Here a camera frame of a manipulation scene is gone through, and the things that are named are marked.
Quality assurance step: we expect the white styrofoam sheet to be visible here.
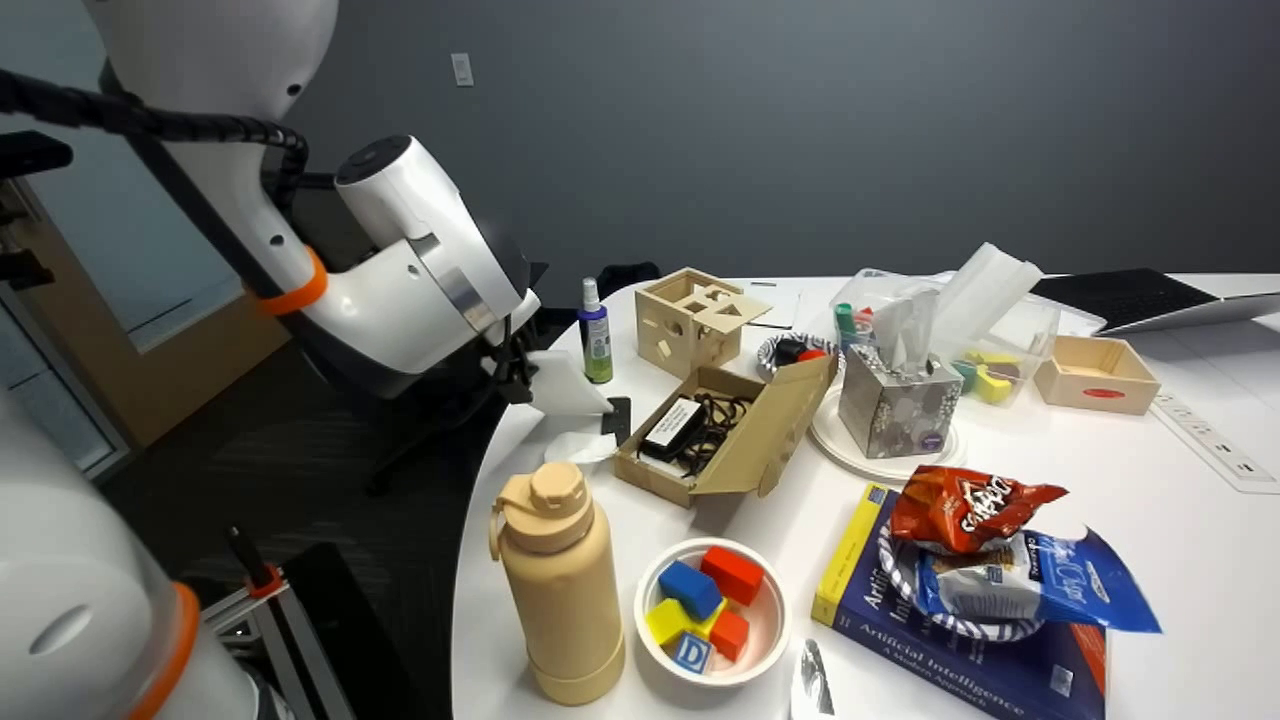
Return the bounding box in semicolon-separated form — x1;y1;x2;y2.
533;348;610;419

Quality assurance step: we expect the blue plastic bag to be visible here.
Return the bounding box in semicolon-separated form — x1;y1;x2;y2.
1029;530;1159;631

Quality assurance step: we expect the yellow tape roll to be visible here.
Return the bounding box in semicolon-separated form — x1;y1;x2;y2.
971;356;1019;402

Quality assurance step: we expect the green spray bottle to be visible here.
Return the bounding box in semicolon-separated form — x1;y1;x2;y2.
580;277;614;383

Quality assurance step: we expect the wooden shape sorter box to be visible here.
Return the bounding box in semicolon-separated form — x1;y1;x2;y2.
636;266;769;377

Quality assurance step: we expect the orange wooden block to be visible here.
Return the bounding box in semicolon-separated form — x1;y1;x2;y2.
714;606;748;659

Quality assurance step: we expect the black laptop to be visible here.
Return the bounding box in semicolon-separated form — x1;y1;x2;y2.
1037;266;1280;333

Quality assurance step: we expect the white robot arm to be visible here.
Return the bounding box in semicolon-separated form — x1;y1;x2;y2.
0;0;535;720

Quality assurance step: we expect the blue wooden block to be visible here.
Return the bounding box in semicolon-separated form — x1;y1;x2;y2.
657;561;720;621

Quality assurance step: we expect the white round plate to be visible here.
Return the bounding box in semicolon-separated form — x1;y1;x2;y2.
810;387;964;484

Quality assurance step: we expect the red chips bag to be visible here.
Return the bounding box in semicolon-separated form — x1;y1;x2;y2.
888;464;1064;554

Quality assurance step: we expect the beige water bottle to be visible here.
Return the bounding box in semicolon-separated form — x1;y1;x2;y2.
488;458;624;705

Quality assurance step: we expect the red wooden block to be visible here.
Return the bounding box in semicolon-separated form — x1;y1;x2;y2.
700;544;766;604

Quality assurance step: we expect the yellow wooden block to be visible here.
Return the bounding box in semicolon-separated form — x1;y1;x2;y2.
643;598;694;646

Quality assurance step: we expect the black cable conduit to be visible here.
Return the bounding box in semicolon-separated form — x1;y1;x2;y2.
0;64;313;183

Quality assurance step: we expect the white tissue paper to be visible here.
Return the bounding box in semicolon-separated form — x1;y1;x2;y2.
873;243;1039;370

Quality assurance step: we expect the white bowl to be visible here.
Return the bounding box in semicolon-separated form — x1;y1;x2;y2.
633;536;787;690

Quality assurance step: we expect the grey tissue box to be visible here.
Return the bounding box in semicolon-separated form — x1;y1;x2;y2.
835;348;962;458

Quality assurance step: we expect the blue and yellow book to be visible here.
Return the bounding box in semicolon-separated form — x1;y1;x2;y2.
811;487;1110;720

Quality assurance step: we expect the small wooden tray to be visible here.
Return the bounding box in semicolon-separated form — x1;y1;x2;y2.
1037;337;1159;415

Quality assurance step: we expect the open cardboard box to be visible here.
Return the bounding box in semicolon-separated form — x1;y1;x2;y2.
614;356;835;505

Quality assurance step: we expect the white and blue rope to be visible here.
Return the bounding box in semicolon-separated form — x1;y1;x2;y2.
873;520;1054;646

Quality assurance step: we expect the wooden framed whiteboard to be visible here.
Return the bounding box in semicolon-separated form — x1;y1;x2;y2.
0;127;285;447

